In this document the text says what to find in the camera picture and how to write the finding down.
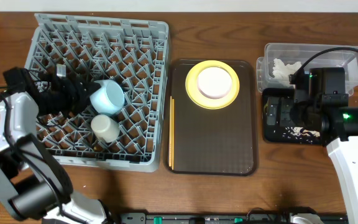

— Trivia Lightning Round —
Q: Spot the white tissue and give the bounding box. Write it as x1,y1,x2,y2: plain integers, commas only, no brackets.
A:
272,58,302,86

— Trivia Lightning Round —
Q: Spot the food scraps pile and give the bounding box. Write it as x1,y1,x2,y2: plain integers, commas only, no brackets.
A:
282,127,320,139

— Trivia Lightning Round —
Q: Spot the blue bowl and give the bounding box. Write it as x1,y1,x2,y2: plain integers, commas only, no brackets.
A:
90,80,125,116

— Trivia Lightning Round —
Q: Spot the white cup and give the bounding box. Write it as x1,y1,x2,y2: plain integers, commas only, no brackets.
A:
91,114,120,142

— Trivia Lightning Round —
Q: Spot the white pink bowl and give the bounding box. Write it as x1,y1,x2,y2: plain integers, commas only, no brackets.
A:
197,67,232,99

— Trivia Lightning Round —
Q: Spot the yellow plate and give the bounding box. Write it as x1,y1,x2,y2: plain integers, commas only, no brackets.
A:
185,60,240,110

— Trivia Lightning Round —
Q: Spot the wooden chopstick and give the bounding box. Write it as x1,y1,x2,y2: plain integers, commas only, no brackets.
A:
168,96,173,167
170,97,175,170

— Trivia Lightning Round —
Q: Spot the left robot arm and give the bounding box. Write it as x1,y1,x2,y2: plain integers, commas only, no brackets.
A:
0,67,115,223

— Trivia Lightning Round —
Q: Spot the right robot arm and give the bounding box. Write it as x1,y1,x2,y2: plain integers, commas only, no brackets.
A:
262,67,358,223

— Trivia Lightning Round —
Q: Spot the black waste tray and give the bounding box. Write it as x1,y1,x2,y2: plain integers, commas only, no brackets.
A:
262,88,329,145

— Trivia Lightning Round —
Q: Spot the grey dishwasher rack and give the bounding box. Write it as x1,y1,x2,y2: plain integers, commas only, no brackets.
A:
25,13,170,172

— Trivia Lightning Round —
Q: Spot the brown serving tray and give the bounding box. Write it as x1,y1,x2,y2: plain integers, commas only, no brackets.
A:
167,59,259,177

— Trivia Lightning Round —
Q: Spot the clear plastic bin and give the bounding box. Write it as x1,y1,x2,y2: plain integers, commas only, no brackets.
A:
256,43,358,95

